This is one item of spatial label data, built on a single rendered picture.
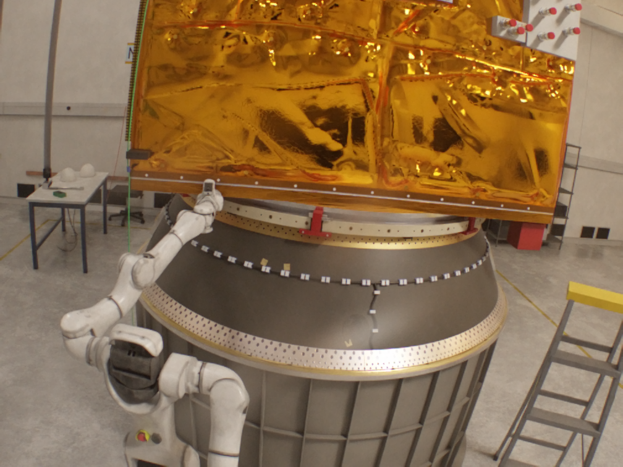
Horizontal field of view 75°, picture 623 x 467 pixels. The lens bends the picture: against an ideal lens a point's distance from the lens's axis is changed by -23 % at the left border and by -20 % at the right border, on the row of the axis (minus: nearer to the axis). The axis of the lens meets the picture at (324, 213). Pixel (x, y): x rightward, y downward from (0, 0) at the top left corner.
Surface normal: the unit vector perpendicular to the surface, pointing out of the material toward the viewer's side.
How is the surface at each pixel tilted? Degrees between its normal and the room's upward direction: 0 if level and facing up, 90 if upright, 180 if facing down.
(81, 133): 90
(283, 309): 62
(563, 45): 90
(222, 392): 49
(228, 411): 68
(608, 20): 90
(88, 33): 90
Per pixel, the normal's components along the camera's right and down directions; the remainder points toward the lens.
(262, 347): -0.07, -0.54
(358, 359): 0.17, -0.51
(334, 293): 0.07, -0.22
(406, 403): 0.37, 0.29
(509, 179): 0.11, 0.29
